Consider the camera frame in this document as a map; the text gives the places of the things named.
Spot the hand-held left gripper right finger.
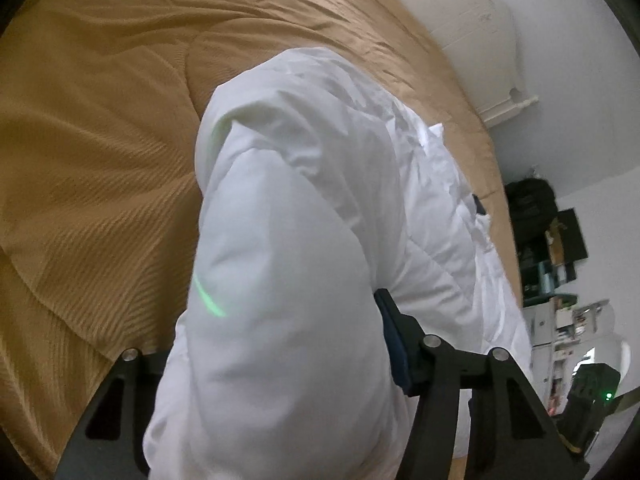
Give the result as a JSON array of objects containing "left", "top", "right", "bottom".
[{"left": 374, "top": 288, "right": 592, "bottom": 480}]

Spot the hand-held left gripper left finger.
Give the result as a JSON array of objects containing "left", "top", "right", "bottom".
[{"left": 55, "top": 347, "right": 171, "bottom": 480}]

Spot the white puffer jacket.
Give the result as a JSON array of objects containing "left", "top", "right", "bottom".
[{"left": 142, "top": 46, "right": 538, "bottom": 480}]

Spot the white drawer cabinet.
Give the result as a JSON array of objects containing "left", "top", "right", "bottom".
[{"left": 522, "top": 296, "right": 613, "bottom": 411}]

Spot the green shelf unit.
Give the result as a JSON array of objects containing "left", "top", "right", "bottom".
[{"left": 517, "top": 237, "right": 579, "bottom": 307}]

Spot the dark paper bag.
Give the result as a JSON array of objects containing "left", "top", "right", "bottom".
[{"left": 547, "top": 207, "right": 587, "bottom": 267}]

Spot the black backpack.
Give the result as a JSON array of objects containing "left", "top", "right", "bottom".
[{"left": 504, "top": 177, "right": 558, "bottom": 243}]

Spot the bed with mustard cover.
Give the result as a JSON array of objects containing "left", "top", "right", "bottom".
[{"left": 0, "top": 0, "right": 523, "bottom": 478}]

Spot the white bed headboard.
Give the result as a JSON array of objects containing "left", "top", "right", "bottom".
[{"left": 360, "top": 0, "right": 539, "bottom": 128}]

